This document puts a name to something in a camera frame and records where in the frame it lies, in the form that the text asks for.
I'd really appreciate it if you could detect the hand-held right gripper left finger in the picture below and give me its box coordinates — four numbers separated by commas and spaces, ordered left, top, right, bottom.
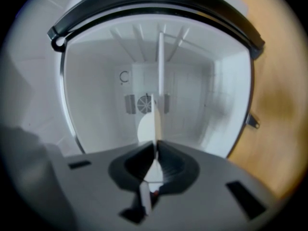
48, 140, 155, 231

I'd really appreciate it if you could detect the mini fridge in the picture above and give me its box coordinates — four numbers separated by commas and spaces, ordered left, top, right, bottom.
47, 0, 266, 160

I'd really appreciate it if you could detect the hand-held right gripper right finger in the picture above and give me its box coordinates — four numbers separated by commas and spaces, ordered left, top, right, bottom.
149, 140, 279, 231

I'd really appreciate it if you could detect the white round plate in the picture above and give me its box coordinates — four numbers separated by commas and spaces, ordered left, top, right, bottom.
139, 93, 165, 217

